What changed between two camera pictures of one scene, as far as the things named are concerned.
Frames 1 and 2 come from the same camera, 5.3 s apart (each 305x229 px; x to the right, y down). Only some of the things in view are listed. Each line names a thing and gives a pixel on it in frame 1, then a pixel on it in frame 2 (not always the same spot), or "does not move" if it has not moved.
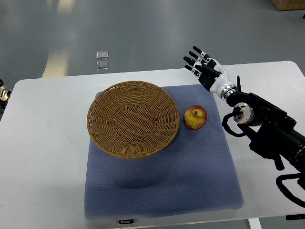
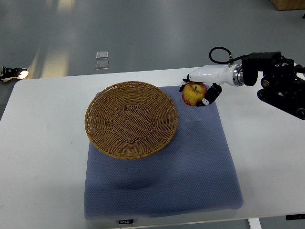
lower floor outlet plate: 101,65 does not move
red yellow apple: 195,117 → 193,92
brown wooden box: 287,5 does not move
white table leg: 254,223 does not move
